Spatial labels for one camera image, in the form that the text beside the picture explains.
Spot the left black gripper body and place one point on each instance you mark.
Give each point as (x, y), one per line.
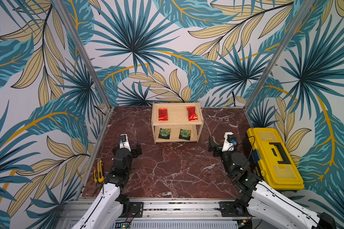
(134, 153)

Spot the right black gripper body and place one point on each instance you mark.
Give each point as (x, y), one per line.
(215, 149)

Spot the green tea bag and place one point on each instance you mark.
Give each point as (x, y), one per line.
(185, 134)
(164, 133)

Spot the red tea bag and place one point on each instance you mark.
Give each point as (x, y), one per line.
(163, 114)
(192, 115)

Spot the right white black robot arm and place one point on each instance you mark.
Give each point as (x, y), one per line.
(257, 198)

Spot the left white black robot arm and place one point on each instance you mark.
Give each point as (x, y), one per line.
(110, 192)

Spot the light wooden two-tier shelf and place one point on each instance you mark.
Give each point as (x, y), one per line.
(177, 120)

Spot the yellow black utility knife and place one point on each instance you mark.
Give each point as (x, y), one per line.
(98, 174)

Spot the yellow black toolbox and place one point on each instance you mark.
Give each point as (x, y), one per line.
(271, 161)

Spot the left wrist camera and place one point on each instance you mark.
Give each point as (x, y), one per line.
(124, 142)

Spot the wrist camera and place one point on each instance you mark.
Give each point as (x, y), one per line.
(124, 142)
(229, 142)

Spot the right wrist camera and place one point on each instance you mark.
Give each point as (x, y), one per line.
(229, 142)

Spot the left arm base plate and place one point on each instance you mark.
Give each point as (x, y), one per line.
(117, 210)

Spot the aluminium front rail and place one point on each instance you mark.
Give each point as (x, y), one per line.
(160, 213)

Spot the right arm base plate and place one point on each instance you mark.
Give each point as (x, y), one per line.
(233, 209)

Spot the left aluminium corner post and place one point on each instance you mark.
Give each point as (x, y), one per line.
(66, 18)

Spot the aluminium corner post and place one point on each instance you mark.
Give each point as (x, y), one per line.
(66, 18)
(297, 19)

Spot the right aluminium corner post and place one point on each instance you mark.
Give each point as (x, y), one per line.
(297, 19)

